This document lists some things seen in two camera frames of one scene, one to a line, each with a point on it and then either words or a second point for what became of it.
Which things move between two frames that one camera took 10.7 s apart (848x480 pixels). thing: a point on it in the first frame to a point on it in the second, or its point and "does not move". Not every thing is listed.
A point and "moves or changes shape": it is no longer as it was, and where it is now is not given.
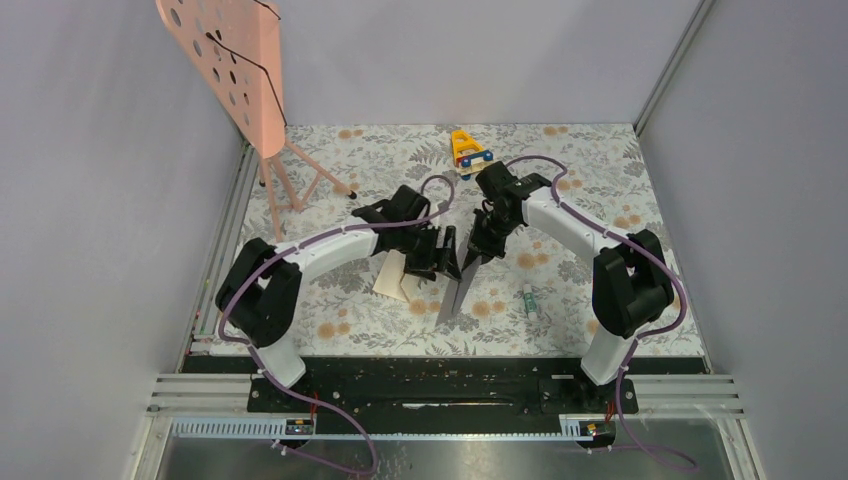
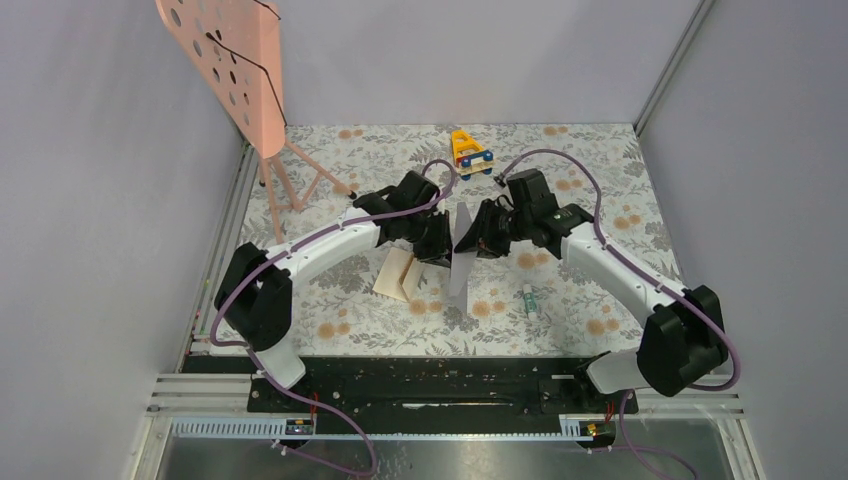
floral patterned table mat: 454,240 does not move
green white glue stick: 530,302 does not move
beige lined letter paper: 394,281 does not move
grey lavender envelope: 457,290 moves or changes shape
